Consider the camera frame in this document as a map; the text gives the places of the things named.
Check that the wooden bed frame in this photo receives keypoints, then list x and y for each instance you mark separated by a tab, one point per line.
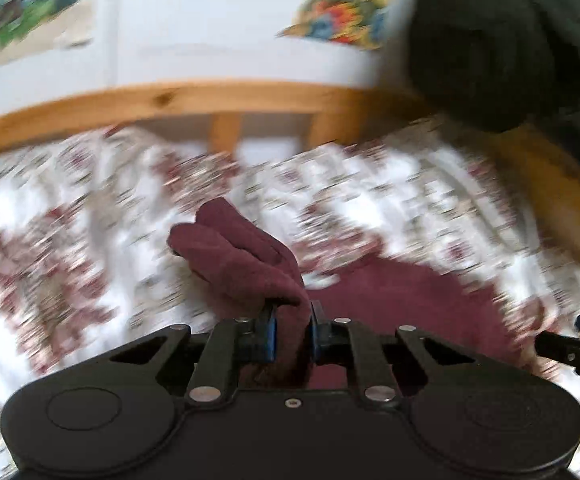
180	100

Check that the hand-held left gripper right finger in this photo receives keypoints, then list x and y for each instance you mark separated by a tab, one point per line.
316	336

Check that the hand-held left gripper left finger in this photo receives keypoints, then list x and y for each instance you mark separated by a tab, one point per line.
269	334

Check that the maroon long-sleeved shirt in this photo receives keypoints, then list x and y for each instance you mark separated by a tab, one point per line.
250	265

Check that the colourful island cartoon wall poster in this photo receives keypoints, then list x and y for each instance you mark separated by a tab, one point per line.
345	5

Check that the black hanging garment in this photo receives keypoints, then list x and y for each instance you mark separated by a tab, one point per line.
510	45

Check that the floral satin blanket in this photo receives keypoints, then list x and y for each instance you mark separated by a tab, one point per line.
95	220

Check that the blond cartoon figure wall poster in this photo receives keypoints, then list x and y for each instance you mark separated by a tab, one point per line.
35	5

